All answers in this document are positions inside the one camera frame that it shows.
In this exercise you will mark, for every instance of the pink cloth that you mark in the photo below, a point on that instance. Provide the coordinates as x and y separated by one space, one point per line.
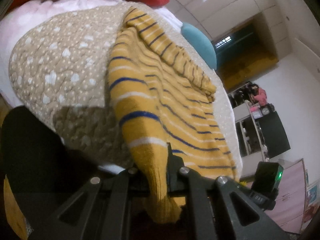
260 96

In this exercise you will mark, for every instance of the brown wooden door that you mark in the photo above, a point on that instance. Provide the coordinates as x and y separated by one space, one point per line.
245 70

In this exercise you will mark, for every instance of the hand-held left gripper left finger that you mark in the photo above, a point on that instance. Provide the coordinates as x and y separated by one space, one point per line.
125 187

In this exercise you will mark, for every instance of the beige dotted blanket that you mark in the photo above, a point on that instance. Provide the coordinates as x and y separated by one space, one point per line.
62 67

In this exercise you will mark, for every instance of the pink cabinet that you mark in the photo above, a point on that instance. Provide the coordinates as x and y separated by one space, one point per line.
287 200

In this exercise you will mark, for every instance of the colourful wall poster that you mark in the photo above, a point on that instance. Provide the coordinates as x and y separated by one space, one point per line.
311 202

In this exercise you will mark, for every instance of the round black clock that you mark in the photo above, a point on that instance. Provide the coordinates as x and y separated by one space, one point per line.
264 111

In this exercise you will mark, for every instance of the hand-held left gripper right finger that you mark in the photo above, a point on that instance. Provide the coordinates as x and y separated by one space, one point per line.
171 172

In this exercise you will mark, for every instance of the yellow striped sweater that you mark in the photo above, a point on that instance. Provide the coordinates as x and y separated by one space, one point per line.
140 85

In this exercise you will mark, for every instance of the pink box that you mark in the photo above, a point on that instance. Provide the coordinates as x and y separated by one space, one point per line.
255 112

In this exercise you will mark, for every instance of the white shelf unit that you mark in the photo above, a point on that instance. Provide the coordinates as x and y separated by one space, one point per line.
243 135

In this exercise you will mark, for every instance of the beige wardrobe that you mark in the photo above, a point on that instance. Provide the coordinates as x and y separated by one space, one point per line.
225 0

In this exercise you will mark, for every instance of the small paned window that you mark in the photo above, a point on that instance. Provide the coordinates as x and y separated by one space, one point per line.
223 41

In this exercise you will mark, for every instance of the teal pillow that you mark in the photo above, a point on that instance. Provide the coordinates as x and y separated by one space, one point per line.
200 45

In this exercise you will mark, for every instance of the white bedsheet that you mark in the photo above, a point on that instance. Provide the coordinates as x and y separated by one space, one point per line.
25 17

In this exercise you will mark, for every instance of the black television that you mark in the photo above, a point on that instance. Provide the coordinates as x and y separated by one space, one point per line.
273 135

